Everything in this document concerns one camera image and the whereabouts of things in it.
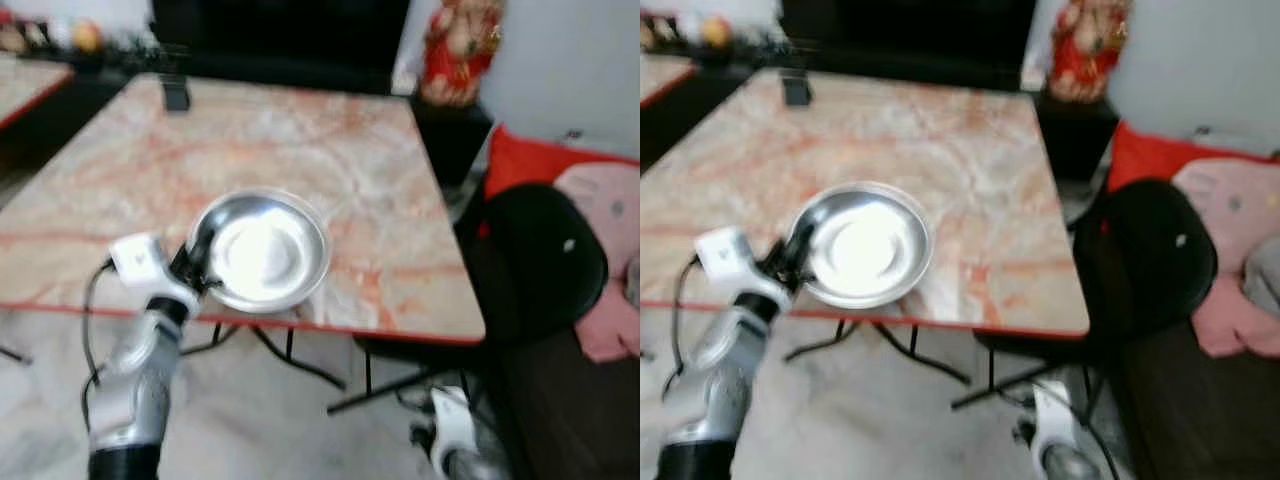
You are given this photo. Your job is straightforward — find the black metal table legs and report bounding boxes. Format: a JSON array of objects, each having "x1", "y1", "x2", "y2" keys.
[
  {"x1": 783, "y1": 316, "x2": 973, "y2": 388},
  {"x1": 0, "y1": 318, "x2": 348, "y2": 393}
]

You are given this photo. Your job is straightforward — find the black chair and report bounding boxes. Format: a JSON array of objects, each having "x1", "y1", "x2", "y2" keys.
[
  {"x1": 326, "y1": 183, "x2": 610, "y2": 417},
  {"x1": 950, "y1": 178, "x2": 1220, "y2": 413}
]

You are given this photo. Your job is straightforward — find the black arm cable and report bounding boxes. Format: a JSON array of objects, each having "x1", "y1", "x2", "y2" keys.
[
  {"x1": 80, "y1": 257, "x2": 117, "y2": 426},
  {"x1": 1058, "y1": 376, "x2": 1121, "y2": 479},
  {"x1": 668, "y1": 252, "x2": 703, "y2": 411}
]

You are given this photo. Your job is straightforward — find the red and gold idol statue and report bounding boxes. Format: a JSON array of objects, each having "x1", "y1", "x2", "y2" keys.
[
  {"x1": 419, "y1": 0, "x2": 507, "y2": 109},
  {"x1": 1047, "y1": 0, "x2": 1134, "y2": 104}
]

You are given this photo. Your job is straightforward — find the red cushion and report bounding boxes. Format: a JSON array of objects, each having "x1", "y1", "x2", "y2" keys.
[
  {"x1": 1107, "y1": 120, "x2": 1280, "y2": 193},
  {"x1": 484, "y1": 124, "x2": 641, "y2": 203}
]

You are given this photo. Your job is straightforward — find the red-edged marble pattern table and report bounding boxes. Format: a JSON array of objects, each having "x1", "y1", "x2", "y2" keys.
[
  {"x1": 0, "y1": 54, "x2": 77, "y2": 132},
  {"x1": 640, "y1": 51, "x2": 699, "y2": 109}
]

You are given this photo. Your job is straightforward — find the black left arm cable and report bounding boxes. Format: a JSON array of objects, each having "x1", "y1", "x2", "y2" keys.
[
  {"x1": 80, "y1": 257, "x2": 117, "y2": 426},
  {"x1": 668, "y1": 252, "x2": 703, "y2": 411}
]

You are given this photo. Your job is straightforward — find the dark brown mat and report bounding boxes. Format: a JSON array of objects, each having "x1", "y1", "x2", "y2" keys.
[
  {"x1": 1112, "y1": 320, "x2": 1280, "y2": 480},
  {"x1": 498, "y1": 328, "x2": 641, "y2": 480}
]

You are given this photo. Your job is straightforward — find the black side table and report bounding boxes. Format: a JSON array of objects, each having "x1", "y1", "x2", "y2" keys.
[
  {"x1": 409, "y1": 94, "x2": 497, "y2": 193},
  {"x1": 1034, "y1": 90, "x2": 1120, "y2": 183}
]

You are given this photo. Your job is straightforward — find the black television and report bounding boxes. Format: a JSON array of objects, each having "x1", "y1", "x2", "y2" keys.
[
  {"x1": 150, "y1": 0, "x2": 412, "y2": 97},
  {"x1": 779, "y1": 0, "x2": 1038, "y2": 93}
]

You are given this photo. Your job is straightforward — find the grey cloth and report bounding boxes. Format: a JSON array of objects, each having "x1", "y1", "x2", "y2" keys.
[{"x1": 1243, "y1": 235, "x2": 1280, "y2": 319}]

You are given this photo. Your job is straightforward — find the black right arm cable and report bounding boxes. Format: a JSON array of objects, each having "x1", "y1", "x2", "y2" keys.
[{"x1": 1058, "y1": 376, "x2": 1121, "y2": 479}]

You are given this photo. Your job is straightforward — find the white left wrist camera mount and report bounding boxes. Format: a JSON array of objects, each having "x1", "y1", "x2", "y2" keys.
[
  {"x1": 694, "y1": 227, "x2": 791, "y2": 303},
  {"x1": 108, "y1": 233, "x2": 201, "y2": 307}
]

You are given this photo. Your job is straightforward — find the round steel plate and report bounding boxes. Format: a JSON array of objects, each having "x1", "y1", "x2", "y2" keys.
[
  {"x1": 795, "y1": 182, "x2": 935, "y2": 309},
  {"x1": 186, "y1": 188, "x2": 331, "y2": 315}
]

